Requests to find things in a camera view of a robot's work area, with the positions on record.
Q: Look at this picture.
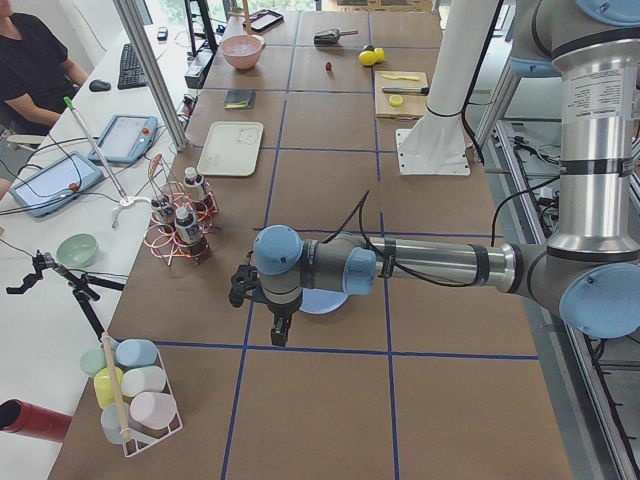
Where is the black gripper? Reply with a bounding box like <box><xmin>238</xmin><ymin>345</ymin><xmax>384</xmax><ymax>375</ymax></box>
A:
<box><xmin>266</xmin><ymin>294</ymin><xmax>302</xmax><ymax>347</ymax></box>

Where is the blue plastic plate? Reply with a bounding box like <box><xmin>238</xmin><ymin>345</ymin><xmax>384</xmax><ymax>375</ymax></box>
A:
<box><xmin>300</xmin><ymin>289</ymin><xmax>349</xmax><ymax>315</ymax></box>

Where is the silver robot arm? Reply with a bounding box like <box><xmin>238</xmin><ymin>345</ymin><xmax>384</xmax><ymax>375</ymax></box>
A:
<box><xmin>247</xmin><ymin>1</ymin><xmax>639</xmax><ymax>346</ymax></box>

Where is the tea bottle front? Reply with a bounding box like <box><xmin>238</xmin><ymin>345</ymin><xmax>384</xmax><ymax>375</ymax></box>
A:
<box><xmin>174</xmin><ymin>207</ymin><xmax>210</xmax><ymax>258</ymax></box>

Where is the tea bottle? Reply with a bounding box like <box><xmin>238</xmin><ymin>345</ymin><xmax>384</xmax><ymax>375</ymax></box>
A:
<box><xmin>184</xmin><ymin>167</ymin><xmax>213</xmax><ymax>211</ymax></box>
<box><xmin>151</xmin><ymin>195</ymin><xmax>175</xmax><ymax>233</ymax></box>
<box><xmin>174</xmin><ymin>207</ymin><xmax>210</xmax><ymax>258</ymax></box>

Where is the white plastic cup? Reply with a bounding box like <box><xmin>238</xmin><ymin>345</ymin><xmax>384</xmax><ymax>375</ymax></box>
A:
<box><xmin>121</xmin><ymin>365</ymin><xmax>167</xmax><ymax>397</ymax></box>

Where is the pink plastic cup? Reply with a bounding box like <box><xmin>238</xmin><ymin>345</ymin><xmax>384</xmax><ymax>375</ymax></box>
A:
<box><xmin>129</xmin><ymin>392</ymin><xmax>177</xmax><ymax>430</ymax></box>

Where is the blue plastic cup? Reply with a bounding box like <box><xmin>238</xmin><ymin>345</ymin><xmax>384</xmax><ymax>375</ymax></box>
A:
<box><xmin>116</xmin><ymin>339</ymin><xmax>158</xmax><ymax>368</ymax></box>

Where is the tea bottle middle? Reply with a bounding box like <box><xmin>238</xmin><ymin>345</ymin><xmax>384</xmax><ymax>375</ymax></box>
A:
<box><xmin>151</xmin><ymin>195</ymin><xmax>175</xmax><ymax>233</ymax></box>

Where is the tea bottle back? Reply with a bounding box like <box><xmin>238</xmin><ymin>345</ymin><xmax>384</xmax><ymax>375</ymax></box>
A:
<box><xmin>184</xmin><ymin>167</ymin><xmax>213</xmax><ymax>211</ymax></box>

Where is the cream bear tray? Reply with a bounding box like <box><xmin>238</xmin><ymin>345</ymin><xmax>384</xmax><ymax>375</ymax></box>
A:
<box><xmin>196</xmin><ymin>121</ymin><xmax>264</xmax><ymax>177</ymax></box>

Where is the yellow plastic cup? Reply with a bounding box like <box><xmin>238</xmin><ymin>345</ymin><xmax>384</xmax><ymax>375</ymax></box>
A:
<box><xmin>93</xmin><ymin>367</ymin><xmax>115</xmax><ymax>410</ymax></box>

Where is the green plastic cup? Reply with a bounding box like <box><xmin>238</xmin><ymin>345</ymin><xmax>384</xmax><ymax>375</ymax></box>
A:
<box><xmin>80</xmin><ymin>348</ymin><xmax>107</xmax><ymax>378</ymax></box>

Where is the light blue lower cup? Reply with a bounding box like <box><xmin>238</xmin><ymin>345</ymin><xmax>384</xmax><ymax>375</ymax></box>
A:
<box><xmin>100</xmin><ymin>403</ymin><xmax>125</xmax><ymax>445</ymax></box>

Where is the white rod with green tip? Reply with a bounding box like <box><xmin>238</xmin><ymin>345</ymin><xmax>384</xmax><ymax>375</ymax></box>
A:
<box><xmin>63</xmin><ymin>96</ymin><xmax>151</xmax><ymax>229</ymax></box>

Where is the green bowl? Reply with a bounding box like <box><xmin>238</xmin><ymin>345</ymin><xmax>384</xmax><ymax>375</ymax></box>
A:
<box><xmin>56</xmin><ymin>233</ymin><xmax>99</xmax><ymax>268</ymax></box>

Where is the grey folded cloth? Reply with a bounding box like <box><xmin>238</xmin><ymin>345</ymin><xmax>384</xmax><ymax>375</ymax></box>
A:
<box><xmin>224</xmin><ymin>89</ymin><xmax>256</xmax><ymax>110</ymax></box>

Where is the wooden cutting board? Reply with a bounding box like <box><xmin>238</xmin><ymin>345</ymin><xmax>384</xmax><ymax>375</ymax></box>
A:
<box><xmin>374</xmin><ymin>71</ymin><xmax>429</xmax><ymax>119</ymax></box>

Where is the far blue teach pendant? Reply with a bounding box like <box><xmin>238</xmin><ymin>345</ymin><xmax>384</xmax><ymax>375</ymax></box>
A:
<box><xmin>97</xmin><ymin>114</ymin><xmax>158</xmax><ymax>165</ymax></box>

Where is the blue teach pendant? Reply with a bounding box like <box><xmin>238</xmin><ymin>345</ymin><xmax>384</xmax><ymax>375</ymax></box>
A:
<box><xmin>9</xmin><ymin>151</ymin><xmax>104</xmax><ymax>218</ymax></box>
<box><xmin>97</xmin><ymin>114</ymin><xmax>158</xmax><ymax>165</ymax></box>

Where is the half lemon slice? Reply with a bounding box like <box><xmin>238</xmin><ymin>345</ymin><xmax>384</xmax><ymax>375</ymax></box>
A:
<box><xmin>388</xmin><ymin>94</ymin><xmax>404</xmax><ymax>107</ymax></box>

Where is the yellow plastic knife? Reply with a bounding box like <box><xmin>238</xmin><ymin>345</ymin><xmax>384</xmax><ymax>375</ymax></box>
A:
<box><xmin>381</xmin><ymin>74</ymin><xmax>421</xmax><ymax>81</ymax></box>

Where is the near blue teach pendant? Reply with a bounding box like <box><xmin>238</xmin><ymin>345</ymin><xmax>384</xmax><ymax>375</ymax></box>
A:
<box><xmin>9</xmin><ymin>151</ymin><xmax>104</xmax><ymax>218</ymax></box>

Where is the steel knife sharpener rod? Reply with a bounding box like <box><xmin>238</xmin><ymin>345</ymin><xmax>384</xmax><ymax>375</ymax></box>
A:
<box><xmin>381</xmin><ymin>86</ymin><xmax>430</xmax><ymax>96</ymax></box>

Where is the pink bowl with ice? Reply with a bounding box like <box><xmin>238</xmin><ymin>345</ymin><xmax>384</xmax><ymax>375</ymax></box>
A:
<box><xmin>220</xmin><ymin>35</ymin><xmax>266</xmax><ymax>70</ymax></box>

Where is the yellow lemon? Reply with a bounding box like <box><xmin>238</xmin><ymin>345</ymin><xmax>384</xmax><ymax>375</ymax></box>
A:
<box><xmin>374</xmin><ymin>47</ymin><xmax>385</xmax><ymax>63</ymax></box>
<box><xmin>358</xmin><ymin>50</ymin><xmax>379</xmax><ymax>67</ymax></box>

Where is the red cylinder tube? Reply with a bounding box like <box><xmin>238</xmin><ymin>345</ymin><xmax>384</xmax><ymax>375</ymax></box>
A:
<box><xmin>1</xmin><ymin>399</ymin><xmax>72</xmax><ymax>443</ymax></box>

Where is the black keyboard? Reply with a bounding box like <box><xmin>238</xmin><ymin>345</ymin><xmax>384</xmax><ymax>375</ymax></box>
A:
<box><xmin>117</xmin><ymin>43</ymin><xmax>147</xmax><ymax>90</ymax></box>

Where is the black computer mouse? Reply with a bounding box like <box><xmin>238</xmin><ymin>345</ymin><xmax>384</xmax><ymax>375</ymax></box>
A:
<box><xmin>89</xmin><ymin>79</ymin><xmax>111</xmax><ymax>92</ymax></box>

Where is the black tray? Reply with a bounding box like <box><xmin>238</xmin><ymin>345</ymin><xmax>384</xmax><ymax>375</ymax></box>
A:
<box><xmin>249</xmin><ymin>9</ymin><xmax>284</xmax><ymax>33</ymax></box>

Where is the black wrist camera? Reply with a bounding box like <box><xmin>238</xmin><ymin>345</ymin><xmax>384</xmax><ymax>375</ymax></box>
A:
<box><xmin>229</xmin><ymin>264</ymin><xmax>263</xmax><ymax>308</ymax></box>

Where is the copper wire bottle rack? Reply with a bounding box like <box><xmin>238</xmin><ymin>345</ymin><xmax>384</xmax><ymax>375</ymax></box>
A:
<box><xmin>144</xmin><ymin>154</ymin><xmax>219</xmax><ymax>265</ymax></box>

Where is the white wire cup basket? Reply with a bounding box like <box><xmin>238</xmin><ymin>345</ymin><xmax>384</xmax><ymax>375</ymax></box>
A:
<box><xmin>111</xmin><ymin>339</ymin><xmax>183</xmax><ymax>457</ymax></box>

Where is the wooden basket handle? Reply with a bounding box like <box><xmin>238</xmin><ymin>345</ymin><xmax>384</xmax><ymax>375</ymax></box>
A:
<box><xmin>101</xmin><ymin>332</ymin><xmax>132</xmax><ymax>443</ymax></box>

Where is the black camera tripod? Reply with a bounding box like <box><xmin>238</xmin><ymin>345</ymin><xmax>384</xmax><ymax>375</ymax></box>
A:
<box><xmin>5</xmin><ymin>251</ymin><xmax>126</xmax><ymax>342</ymax></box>

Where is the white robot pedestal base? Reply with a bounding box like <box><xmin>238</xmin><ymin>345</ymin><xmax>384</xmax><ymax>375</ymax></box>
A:
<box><xmin>396</xmin><ymin>0</ymin><xmax>502</xmax><ymax>176</ymax></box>

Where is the aluminium frame post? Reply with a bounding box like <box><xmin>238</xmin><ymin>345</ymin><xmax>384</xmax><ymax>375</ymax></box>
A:
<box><xmin>113</xmin><ymin>0</ymin><xmax>188</xmax><ymax>152</ymax></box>

